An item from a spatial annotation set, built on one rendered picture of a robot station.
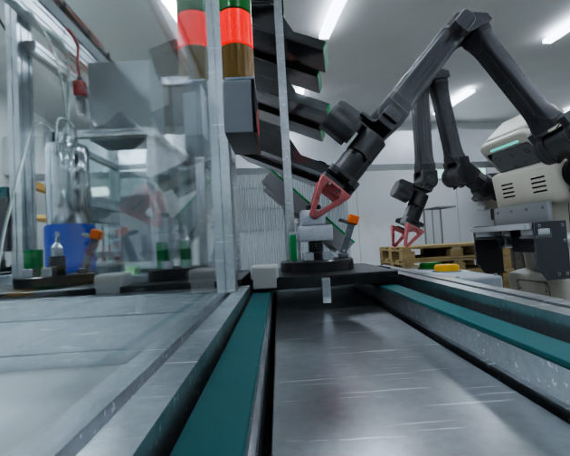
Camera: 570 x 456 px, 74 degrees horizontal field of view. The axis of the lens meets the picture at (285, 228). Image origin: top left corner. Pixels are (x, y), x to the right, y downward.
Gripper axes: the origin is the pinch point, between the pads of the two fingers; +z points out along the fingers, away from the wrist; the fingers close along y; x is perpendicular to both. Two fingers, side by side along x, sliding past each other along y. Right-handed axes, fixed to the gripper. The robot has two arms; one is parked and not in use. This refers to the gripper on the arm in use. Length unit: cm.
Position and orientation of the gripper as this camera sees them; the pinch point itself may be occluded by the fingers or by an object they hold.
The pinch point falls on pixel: (313, 214)
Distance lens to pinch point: 73.9
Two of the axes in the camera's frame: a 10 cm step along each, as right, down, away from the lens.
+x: 7.9, 6.2, -0.1
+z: -6.2, 7.9, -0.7
